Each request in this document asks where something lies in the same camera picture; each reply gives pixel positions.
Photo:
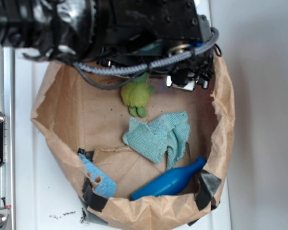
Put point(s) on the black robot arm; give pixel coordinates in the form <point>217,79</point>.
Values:
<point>64,31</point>

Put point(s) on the green plush animal toy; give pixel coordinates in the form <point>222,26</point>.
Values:
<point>136,95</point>

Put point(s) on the blue plastic bottle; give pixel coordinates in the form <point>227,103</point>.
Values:
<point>171,182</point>

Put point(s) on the teal knitted cloth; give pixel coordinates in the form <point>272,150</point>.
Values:
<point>168,134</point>

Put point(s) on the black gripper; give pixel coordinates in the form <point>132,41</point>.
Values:
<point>134,32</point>

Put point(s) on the aluminium frame rail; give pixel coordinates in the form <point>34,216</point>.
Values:
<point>7,187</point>

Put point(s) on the brown paper bag bin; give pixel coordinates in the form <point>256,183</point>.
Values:
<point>84,125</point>

